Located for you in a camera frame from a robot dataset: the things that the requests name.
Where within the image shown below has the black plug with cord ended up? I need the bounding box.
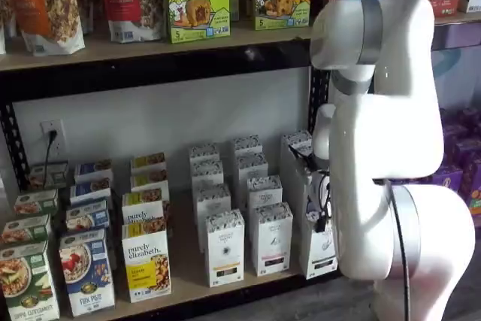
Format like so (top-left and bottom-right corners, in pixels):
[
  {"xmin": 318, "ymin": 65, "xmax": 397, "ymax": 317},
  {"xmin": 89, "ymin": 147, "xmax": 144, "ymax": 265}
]
[{"xmin": 44, "ymin": 129, "xmax": 59, "ymax": 186}]

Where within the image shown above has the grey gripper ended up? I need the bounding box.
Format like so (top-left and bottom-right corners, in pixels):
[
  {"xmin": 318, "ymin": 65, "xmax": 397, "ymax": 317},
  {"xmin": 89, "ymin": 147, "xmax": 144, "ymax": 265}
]
[{"xmin": 306, "ymin": 168, "xmax": 332, "ymax": 235}]

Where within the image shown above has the white box pink strip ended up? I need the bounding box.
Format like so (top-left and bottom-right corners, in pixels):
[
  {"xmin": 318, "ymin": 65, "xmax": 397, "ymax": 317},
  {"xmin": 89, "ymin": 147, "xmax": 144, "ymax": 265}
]
[
  {"xmin": 231, "ymin": 135, "xmax": 263, "ymax": 159},
  {"xmin": 236, "ymin": 153, "xmax": 269, "ymax": 186},
  {"xmin": 246, "ymin": 174, "xmax": 283, "ymax": 213},
  {"xmin": 250, "ymin": 201, "xmax": 294, "ymax": 277}
]

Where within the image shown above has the white granola bag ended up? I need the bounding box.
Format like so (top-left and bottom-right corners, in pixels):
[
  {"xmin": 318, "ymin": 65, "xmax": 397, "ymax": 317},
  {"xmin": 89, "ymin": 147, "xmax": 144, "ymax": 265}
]
[{"xmin": 0, "ymin": 0, "xmax": 18, "ymax": 55}]

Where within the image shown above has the white wall outlet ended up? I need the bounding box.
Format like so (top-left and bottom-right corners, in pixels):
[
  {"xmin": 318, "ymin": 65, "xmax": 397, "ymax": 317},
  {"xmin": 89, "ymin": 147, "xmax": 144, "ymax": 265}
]
[{"xmin": 40, "ymin": 120, "xmax": 65, "ymax": 151}]

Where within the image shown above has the orange label granola bag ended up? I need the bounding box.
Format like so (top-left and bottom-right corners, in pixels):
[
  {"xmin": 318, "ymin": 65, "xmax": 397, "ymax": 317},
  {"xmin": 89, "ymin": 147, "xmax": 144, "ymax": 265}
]
[{"xmin": 7, "ymin": 0, "xmax": 86, "ymax": 56}]

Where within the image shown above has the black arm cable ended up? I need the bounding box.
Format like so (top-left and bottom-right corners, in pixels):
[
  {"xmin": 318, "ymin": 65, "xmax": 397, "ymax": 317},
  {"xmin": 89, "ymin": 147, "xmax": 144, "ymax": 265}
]
[{"xmin": 386, "ymin": 187, "xmax": 413, "ymax": 321}]

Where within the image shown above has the green apple cinnamon oatmeal box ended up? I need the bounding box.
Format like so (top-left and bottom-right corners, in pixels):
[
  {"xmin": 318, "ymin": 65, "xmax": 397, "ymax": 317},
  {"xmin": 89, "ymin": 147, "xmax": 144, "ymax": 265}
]
[
  {"xmin": 0, "ymin": 213, "xmax": 53, "ymax": 247},
  {"xmin": 28, "ymin": 161, "xmax": 71, "ymax": 191},
  {"xmin": 14, "ymin": 188, "xmax": 60, "ymax": 217},
  {"xmin": 0, "ymin": 240, "xmax": 61, "ymax": 321}
]

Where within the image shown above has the purple snack box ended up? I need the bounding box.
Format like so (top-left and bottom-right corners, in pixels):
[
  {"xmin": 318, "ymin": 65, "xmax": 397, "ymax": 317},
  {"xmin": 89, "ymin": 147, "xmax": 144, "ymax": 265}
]
[{"xmin": 439, "ymin": 108, "xmax": 481, "ymax": 166}]

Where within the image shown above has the white box yellow strip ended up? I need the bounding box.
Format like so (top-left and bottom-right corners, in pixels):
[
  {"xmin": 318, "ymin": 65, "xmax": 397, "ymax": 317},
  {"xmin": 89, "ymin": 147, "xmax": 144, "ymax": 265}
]
[
  {"xmin": 195, "ymin": 183, "xmax": 232, "ymax": 254},
  {"xmin": 191, "ymin": 161, "xmax": 225, "ymax": 191},
  {"xmin": 189, "ymin": 143, "xmax": 220, "ymax": 166},
  {"xmin": 204, "ymin": 209, "xmax": 246, "ymax": 288}
]

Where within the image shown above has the purple orange cookie box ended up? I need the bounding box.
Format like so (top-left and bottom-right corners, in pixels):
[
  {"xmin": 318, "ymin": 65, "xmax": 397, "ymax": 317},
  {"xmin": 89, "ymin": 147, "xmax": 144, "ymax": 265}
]
[{"xmin": 460, "ymin": 159, "xmax": 481, "ymax": 206}]

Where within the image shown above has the green Bobo's apple pie box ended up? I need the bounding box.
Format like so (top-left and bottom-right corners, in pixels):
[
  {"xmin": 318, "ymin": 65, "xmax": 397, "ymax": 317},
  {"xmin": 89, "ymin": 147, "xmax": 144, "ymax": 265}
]
[{"xmin": 165, "ymin": 0, "xmax": 231, "ymax": 44}]

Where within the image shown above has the blue flax oatmeal box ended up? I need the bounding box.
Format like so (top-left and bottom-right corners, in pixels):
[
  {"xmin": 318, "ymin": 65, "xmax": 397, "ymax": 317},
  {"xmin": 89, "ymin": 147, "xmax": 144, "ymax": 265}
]
[
  {"xmin": 70, "ymin": 177, "xmax": 113, "ymax": 202},
  {"xmin": 65, "ymin": 198, "xmax": 110, "ymax": 232},
  {"xmin": 59, "ymin": 228, "xmax": 116, "ymax": 317},
  {"xmin": 74, "ymin": 158, "xmax": 113, "ymax": 183}
]

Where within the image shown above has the red berry granola bag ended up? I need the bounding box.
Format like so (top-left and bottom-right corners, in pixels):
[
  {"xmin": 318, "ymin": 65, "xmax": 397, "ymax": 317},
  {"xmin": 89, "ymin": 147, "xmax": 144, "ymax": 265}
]
[{"xmin": 97, "ymin": 0, "xmax": 167, "ymax": 44}]

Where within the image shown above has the purely elizabeth yellow box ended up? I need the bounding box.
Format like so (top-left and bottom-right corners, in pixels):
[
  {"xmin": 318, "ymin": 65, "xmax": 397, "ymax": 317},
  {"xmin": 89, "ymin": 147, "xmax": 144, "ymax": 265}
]
[
  {"xmin": 130, "ymin": 152, "xmax": 167, "ymax": 174},
  {"xmin": 121, "ymin": 217, "xmax": 174, "ymax": 304},
  {"xmin": 129, "ymin": 169, "xmax": 171, "ymax": 195},
  {"xmin": 121, "ymin": 188, "xmax": 167, "ymax": 225}
]

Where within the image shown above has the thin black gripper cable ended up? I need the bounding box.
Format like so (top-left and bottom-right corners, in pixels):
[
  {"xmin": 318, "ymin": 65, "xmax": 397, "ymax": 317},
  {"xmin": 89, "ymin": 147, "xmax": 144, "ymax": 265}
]
[{"xmin": 317, "ymin": 172, "xmax": 334, "ymax": 220}]

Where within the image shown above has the black metal shelf frame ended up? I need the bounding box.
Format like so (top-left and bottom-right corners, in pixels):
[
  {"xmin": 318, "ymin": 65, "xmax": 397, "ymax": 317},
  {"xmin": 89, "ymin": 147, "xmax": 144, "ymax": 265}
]
[{"xmin": 0, "ymin": 37, "xmax": 343, "ymax": 321}]

